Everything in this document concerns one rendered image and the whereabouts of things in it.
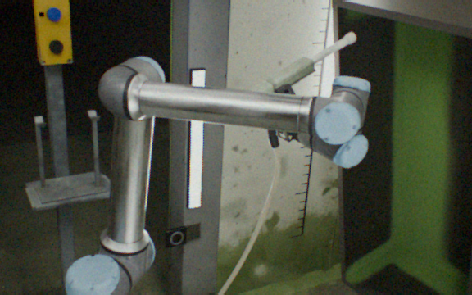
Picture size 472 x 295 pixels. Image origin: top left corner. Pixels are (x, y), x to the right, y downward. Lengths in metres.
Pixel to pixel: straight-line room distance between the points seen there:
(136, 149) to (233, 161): 0.99
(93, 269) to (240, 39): 1.13
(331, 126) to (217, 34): 1.15
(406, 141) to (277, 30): 0.70
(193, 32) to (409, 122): 0.91
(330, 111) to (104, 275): 0.82
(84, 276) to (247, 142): 1.12
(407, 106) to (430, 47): 0.28
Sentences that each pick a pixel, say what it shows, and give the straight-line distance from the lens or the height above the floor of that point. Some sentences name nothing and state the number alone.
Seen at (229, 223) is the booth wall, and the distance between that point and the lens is 2.67.
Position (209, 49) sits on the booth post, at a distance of 2.29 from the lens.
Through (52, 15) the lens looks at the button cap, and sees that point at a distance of 2.20.
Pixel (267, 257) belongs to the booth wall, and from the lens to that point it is 2.91.
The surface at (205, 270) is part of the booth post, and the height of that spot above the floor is 0.28.
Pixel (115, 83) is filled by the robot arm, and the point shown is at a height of 1.47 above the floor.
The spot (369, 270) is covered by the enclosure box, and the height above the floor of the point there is 0.48.
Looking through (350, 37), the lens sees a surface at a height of 1.53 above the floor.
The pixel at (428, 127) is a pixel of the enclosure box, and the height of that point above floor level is 1.16.
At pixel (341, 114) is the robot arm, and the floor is 1.49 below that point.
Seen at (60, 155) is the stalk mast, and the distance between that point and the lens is 2.45.
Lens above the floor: 1.89
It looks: 23 degrees down
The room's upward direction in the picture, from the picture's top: 3 degrees clockwise
